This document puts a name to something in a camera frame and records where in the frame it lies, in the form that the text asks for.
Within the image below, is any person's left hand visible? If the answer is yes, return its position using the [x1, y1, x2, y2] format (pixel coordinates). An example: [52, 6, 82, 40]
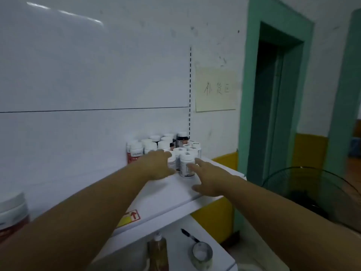
[140, 149, 177, 181]

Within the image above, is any person's right hand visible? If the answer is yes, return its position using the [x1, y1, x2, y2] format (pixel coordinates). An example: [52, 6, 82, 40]
[187, 158, 239, 197]

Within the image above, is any cluster of unsorted bottles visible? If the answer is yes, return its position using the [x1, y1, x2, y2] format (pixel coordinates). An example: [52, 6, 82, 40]
[126, 132, 202, 178]

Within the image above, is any person's right forearm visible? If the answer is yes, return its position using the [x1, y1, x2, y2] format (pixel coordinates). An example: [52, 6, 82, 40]
[225, 175, 361, 271]

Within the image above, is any person's left forearm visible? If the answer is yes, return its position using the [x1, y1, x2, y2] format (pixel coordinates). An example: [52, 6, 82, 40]
[0, 160, 146, 271]

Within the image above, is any slotted white shelf upright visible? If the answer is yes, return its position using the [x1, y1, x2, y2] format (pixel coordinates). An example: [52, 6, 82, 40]
[187, 46, 193, 141]

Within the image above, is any white lower board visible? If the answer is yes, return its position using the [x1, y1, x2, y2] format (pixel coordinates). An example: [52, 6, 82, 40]
[93, 216, 239, 271]

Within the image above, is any amber liquid bottle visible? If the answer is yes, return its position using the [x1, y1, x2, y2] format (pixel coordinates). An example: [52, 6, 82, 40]
[148, 231, 170, 271]

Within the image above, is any dark teal door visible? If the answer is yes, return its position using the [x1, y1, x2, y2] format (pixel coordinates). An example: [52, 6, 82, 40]
[248, 24, 304, 189]

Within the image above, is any white back panel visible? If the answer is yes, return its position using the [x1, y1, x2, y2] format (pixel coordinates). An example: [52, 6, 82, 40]
[0, 0, 192, 221]

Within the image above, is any metal cup with black handle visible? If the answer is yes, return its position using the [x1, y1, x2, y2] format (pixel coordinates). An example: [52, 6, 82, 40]
[180, 228, 214, 271]

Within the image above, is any cream paper wall sign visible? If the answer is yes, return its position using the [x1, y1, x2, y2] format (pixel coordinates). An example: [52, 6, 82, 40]
[195, 66, 237, 113]

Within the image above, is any black wire fan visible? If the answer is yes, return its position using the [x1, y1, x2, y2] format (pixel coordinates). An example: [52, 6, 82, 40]
[261, 166, 361, 234]

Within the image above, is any green door frame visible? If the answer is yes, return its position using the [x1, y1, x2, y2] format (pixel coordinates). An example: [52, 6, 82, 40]
[324, 8, 361, 178]
[238, 0, 315, 243]

